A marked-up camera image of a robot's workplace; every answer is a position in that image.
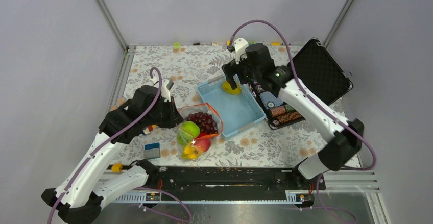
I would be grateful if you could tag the yellow banana bunch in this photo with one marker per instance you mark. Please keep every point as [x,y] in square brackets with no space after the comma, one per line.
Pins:
[190,152]

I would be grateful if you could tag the black poker chip case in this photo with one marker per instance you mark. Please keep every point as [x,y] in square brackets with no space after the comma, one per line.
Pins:
[318,71]

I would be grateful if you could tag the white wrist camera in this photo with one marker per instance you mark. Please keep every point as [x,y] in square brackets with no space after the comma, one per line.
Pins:
[166,85]
[238,46]

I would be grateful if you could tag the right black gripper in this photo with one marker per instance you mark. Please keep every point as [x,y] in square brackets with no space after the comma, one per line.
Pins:
[232,69]

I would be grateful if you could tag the light blue plastic basket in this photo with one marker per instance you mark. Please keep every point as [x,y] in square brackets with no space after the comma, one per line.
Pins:
[238,112]

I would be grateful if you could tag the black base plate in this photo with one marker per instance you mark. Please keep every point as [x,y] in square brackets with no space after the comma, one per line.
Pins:
[231,183]

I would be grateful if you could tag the red apple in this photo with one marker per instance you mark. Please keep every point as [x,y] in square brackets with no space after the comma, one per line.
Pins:
[202,143]

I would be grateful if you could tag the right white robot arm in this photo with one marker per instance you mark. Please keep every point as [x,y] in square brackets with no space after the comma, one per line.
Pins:
[341,135]

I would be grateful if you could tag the blue grey block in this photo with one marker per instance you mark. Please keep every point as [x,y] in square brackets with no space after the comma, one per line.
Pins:
[151,151]

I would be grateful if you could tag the floral table mat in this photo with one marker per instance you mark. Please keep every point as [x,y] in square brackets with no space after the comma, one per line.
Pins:
[188,67]

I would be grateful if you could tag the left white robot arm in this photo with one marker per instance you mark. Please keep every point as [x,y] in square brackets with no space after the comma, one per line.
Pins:
[80,198]

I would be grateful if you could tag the green pepper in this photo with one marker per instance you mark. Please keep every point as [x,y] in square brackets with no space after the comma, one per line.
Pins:
[187,132]

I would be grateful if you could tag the clear zip top bag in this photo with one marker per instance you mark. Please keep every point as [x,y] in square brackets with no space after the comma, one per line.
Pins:
[206,108]

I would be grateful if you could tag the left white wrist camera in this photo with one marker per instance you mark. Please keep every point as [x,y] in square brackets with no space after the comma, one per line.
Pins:
[166,85]

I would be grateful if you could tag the dark purple grapes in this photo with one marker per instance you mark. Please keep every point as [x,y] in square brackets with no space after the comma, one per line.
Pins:
[204,121]

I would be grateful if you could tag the yellow orange toy truck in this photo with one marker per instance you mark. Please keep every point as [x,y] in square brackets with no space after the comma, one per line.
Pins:
[148,130]

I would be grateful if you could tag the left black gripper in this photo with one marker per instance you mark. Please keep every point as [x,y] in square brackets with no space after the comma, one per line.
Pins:
[173,119]

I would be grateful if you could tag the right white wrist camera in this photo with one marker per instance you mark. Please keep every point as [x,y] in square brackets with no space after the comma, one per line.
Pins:
[238,46]

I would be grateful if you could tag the yellow mango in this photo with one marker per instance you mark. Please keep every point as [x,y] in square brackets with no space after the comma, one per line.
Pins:
[226,87]

